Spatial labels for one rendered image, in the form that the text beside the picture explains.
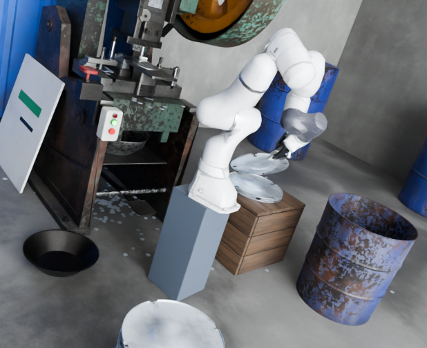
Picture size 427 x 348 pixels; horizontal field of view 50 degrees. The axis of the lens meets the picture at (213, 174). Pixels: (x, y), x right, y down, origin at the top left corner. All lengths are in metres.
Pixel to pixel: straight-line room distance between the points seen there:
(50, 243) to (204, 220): 0.70
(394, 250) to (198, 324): 1.01
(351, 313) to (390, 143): 3.06
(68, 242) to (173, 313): 0.83
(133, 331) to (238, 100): 0.82
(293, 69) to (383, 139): 3.65
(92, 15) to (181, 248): 1.19
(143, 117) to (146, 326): 1.10
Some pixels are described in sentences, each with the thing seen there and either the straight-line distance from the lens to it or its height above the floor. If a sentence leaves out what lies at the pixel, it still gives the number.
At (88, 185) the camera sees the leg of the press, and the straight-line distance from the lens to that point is 2.10.
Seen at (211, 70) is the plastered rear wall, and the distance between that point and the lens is 4.16.
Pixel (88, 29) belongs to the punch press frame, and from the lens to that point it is 2.37.
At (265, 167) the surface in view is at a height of 0.46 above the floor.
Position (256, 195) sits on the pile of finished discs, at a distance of 2.20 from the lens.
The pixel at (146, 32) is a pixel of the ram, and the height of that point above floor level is 0.93.
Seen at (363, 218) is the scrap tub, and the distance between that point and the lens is 2.43.
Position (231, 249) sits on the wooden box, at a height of 0.11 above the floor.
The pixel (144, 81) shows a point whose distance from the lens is 2.16.
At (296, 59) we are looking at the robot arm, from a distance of 1.51.
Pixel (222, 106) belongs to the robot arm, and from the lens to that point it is 1.62.
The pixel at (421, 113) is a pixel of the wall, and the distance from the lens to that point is 4.93.
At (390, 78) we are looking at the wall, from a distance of 5.11.
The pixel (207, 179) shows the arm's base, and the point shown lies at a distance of 1.73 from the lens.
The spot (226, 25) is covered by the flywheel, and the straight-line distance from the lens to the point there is 2.31.
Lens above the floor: 1.19
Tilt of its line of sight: 21 degrees down
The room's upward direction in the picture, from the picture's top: 18 degrees clockwise
